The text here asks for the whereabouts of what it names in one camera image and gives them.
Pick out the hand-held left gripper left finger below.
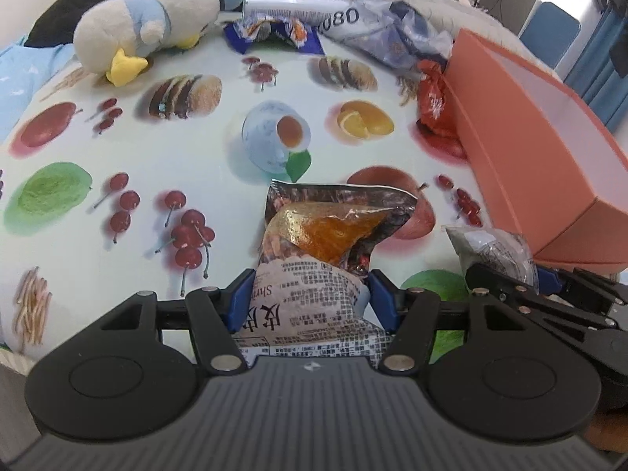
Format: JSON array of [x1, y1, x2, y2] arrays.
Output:
[[95, 269, 257, 374]]

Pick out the red wrapper packet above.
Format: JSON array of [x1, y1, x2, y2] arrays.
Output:
[[415, 58, 463, 139]]

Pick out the grey silver snack packet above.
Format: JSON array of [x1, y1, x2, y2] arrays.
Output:
[[442, 225, 539, 289]]

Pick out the orange cardboard box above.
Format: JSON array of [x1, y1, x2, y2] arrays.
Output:
[[444, 28, 628, 274]]

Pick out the white tube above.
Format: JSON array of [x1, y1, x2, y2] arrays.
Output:
[[243, 0, 366, 23]]

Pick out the fruit print tablecloth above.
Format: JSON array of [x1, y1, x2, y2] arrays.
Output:
[[0, 10, 540, 371]]

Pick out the silver packet with orange food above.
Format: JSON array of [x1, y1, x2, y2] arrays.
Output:
[[230, 179, 419, 371]]

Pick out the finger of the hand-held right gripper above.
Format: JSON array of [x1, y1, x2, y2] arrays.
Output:
[[536, 265, 628, 307], [465, 263, 621, 341]]

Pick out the blue chair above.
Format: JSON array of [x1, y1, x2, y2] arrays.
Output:
[[519, 1, 582, 68]]

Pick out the clear plastic bag 080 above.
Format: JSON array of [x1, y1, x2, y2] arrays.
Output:
[[318, 0, 455, 68]]

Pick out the blue snack packet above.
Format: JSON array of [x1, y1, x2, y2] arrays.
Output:
[[224, 15, 326, 56]]

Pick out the hanging dark clothes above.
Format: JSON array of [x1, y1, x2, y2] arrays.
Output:
[[599, 0, 628, 75]]

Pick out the person's right forearm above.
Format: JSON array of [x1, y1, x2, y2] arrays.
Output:
[[583, 402, 628, 458]]

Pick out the blue curtain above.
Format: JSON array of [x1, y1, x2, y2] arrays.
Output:
[[564, 7, 628, 131]]

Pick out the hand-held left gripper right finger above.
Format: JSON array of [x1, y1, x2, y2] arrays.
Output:
[[368, 270, 528, 374]]

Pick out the light blue bed sheet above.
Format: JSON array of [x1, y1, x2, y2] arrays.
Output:
[[0, 34, 79, 144]]

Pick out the plush duck toy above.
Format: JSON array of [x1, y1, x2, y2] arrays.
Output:
[[73, 0, 247, 87]]

